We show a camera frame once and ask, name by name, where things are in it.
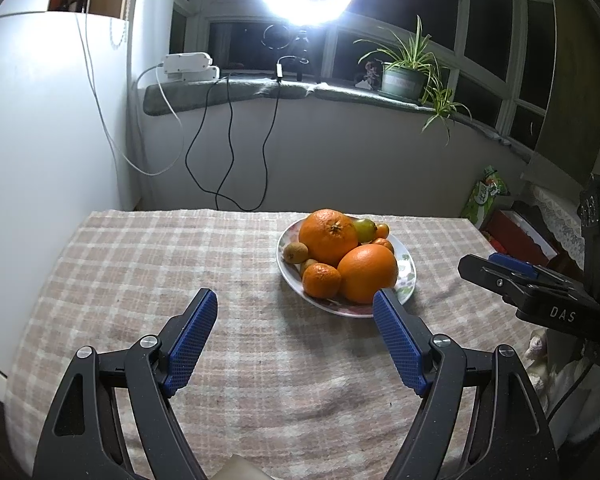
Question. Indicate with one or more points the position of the pink plaid blanket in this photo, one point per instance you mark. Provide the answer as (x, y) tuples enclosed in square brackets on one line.
[(290, 370)]

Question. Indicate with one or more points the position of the small orange tomato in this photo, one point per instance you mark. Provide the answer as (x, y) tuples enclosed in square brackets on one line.
[(382, 230)]

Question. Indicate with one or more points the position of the white window frame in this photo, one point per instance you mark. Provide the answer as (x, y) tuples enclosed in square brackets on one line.
[(460, 25)]

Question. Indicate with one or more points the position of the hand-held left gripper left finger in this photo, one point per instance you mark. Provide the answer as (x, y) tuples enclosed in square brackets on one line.
[(190, 345)]

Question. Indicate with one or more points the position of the floral white plate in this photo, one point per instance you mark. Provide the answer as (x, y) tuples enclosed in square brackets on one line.
[(360, 310)]

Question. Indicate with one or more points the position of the white power strip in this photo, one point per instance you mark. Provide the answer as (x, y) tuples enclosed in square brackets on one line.
[(202, 75), (187, 62)]

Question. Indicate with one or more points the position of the black tripod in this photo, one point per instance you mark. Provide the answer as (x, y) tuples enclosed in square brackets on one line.
[(302, 52)]

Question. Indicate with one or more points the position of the red cardboard box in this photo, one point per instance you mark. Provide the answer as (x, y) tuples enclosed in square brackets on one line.
[(520, 232)]

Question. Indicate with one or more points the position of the green tomato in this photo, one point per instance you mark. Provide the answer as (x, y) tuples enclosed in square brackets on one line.
[(365, 229)]

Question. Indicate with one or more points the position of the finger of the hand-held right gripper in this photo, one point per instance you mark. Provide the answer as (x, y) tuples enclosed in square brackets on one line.
[(515, 264), (490, 275)]

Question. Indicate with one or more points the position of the dark curtain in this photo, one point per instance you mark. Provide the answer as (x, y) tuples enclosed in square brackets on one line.
[(575, 60)]

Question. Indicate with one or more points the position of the small mandarin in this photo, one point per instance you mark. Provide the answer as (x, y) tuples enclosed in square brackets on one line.
[(321, 280), (383, 243)]

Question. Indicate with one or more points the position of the brown kiwi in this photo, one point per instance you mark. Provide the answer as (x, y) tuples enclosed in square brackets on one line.
[(296, 252), (307, 265)]

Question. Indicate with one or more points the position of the green snack bag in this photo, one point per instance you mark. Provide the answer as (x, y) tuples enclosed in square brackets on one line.
[(485, 197)]

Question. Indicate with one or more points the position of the small dark red plant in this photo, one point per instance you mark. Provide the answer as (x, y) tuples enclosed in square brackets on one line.
[(372, 72)]

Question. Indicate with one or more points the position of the large bumpy orange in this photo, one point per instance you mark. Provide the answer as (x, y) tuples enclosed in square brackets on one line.
[(328, 237)]

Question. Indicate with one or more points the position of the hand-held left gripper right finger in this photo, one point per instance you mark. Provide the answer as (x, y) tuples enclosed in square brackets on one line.
[(400, 345)]

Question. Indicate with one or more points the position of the white lace cloth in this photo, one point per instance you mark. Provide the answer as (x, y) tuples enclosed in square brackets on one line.
[(560, 220)]

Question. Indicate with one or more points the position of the large smooth orange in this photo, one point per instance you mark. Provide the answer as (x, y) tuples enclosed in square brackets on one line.
[(367, 272)]

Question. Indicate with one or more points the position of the white fuzzy clothing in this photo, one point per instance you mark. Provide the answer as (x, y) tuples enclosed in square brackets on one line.
[(580, 410)]

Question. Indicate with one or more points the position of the potted spider plant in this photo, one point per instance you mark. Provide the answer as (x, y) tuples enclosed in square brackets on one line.
[(402, 80)]

